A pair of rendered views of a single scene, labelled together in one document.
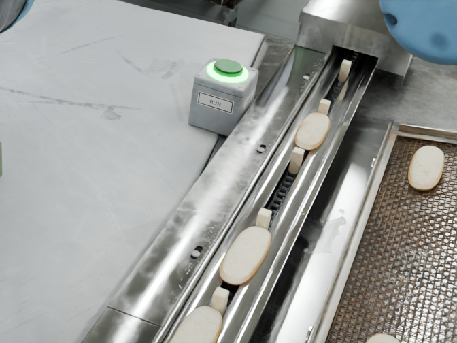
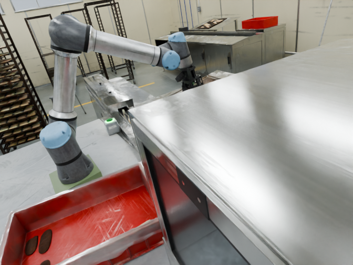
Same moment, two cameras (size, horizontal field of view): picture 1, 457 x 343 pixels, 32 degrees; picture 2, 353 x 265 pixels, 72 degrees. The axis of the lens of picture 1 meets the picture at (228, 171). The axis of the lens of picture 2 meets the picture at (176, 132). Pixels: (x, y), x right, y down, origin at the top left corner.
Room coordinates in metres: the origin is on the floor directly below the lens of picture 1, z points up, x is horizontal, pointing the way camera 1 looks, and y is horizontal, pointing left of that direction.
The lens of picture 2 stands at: (-0.38, 0.51, 1.43)
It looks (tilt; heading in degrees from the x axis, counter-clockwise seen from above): 27 degrees down; 324
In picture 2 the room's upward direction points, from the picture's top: 11 degrees counter-clockwise
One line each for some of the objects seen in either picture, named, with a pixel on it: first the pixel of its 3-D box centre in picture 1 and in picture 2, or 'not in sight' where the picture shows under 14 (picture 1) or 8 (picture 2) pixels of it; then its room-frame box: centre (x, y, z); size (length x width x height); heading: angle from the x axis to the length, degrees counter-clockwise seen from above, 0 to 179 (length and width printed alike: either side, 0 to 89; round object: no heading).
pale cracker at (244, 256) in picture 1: (246, 252); not in sight; (0.63, -0.03, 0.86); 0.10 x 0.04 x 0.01; 164
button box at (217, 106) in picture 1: (223, 107); (112, 128); (0.94, 0.02, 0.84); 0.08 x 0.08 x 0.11; 76
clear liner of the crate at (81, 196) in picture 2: not in sight; (88, 223); (0.28, 0.44, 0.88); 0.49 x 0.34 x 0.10; 73
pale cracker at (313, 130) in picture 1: (313, 128); not in sight; (0.91, -0.10, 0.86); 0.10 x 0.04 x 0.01; 166
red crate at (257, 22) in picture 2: not in sight; (259, 22); (2.19, -3.55, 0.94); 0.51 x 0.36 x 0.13; 170
